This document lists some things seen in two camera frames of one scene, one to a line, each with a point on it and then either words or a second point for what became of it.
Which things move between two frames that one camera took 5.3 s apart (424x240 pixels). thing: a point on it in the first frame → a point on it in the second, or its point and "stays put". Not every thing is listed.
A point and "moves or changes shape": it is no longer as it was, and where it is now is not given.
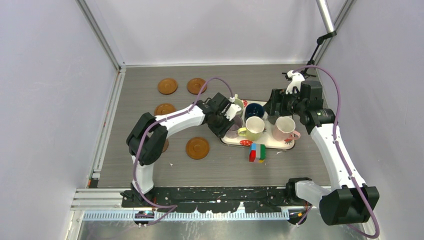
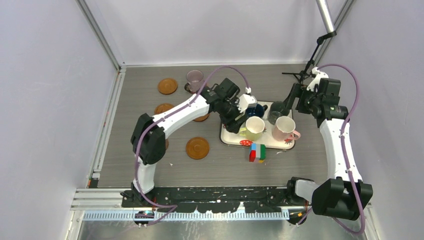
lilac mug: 233,132 moves or changes shape
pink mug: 284,129 stays put
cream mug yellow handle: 254,126 stays put
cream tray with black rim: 268,140 stays put
